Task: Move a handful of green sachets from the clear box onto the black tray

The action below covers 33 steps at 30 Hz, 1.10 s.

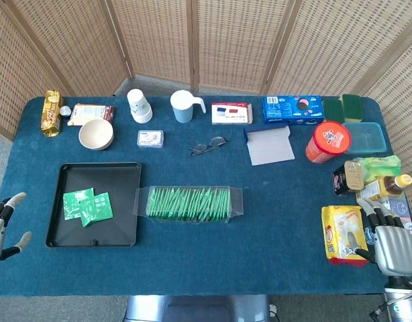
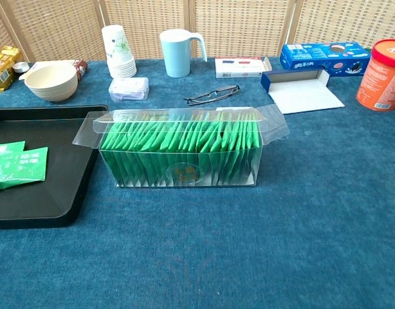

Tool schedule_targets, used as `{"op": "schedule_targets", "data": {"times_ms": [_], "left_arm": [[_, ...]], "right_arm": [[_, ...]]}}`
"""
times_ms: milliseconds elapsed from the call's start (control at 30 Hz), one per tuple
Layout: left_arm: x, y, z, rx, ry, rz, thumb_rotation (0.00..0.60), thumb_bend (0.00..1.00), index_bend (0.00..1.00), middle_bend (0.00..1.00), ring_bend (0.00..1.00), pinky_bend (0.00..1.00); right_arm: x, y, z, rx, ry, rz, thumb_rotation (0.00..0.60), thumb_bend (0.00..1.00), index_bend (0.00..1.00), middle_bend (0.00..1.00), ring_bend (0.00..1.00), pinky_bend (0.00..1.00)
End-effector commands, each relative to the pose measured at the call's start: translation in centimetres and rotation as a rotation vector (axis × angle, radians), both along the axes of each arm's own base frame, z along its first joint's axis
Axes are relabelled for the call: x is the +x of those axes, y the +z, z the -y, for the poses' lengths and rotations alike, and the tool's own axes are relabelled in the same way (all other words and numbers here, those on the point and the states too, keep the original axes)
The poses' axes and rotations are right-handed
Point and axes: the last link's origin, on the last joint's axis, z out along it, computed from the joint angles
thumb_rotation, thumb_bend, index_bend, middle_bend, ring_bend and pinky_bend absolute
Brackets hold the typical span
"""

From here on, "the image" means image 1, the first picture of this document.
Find white and red snack pack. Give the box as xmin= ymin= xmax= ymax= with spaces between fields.
xmin=67 ymin=103 xmax=115 ymax=127

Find black can gold lid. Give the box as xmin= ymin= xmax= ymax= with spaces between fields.
xmin=333 ymin=160 xmax=365 ymax=197

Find bamboo folding screen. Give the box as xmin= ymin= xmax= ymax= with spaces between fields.
xmin=0 ymin=0 xmax=412 ymax=202

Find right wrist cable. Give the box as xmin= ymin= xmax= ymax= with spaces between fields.
xmin=369 ymin=300 xmax=395 ymax=320

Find blue cookie box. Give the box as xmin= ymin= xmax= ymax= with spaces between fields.
xmin=262 ymin=95 xmax=325 ymax=126

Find orange canister red lid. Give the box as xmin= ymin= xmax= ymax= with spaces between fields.
xmin=305 ymin=120 xmax=352 ymax=164

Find row of green packets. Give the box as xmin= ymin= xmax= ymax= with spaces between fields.
xmin=147 ymin=186 xmax=231 ymax=222

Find green and yellow sponge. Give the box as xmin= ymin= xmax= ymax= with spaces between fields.
xmin=323 ymin=98 xmax=345 ymax=125
xmin=341 ymin=93 xmax=364 ymax=123

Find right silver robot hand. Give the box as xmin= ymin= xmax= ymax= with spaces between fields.
xmin=348 ymin=197 xmax=412 ymax=276

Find beige bowl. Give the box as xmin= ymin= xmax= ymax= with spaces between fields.
xmin=79 ymin=118 xmax=114 ymax=151

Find small clear plastic case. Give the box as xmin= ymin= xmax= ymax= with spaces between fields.
xmin=136 ymin=129 xmax=165 ymax=150

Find teal plastic food container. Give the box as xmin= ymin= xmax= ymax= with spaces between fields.
xmin=342 ymin=121 xmax=388 ymax=155

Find yellow-capped bottle with yellow label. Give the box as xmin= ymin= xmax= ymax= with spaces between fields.
xmin=356 ymin=174 xmax=412 ymax=207

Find gold biscuit pack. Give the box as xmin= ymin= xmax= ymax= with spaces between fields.
xmin=40 ymin=89 xmax=64 ymax=138

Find light green wipes pack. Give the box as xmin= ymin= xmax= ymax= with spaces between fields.
xmin=355 ymin=154 xmax=403 ymax=184

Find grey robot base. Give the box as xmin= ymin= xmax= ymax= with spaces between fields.
xmin=125 ymin=294 xmax=271 ymax=322

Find thin black eyeglasses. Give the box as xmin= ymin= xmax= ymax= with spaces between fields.
xmin=189 ymin=136 xmax=228 ymax=157

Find black plastic tray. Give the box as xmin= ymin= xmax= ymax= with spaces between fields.
xmin=45 ymin=162 xmax=142 ymax=248

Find light blue mug white handle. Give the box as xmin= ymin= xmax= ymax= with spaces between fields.
xmin=169 ymin=89 xmax=207 ymax=124

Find stack of white paper cups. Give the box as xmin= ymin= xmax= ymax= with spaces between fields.
xmin=126 ymin=88 xmax=154 ymax=124

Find blue table cloth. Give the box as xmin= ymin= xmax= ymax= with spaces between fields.
xmin=0 ymin=95 xmax=412 ymax=298

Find clear box of green sachets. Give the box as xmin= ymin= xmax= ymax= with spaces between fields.
xmin=134 ymin=184 xmax=244 ymax=223

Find yellow snack bag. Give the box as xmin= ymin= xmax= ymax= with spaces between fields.
xmin=321 ymin=205 xmax=372 ymax=268

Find white box red blue print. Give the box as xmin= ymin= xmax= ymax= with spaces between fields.
xmin=211 ymin=102 xmax=254 ymax=126

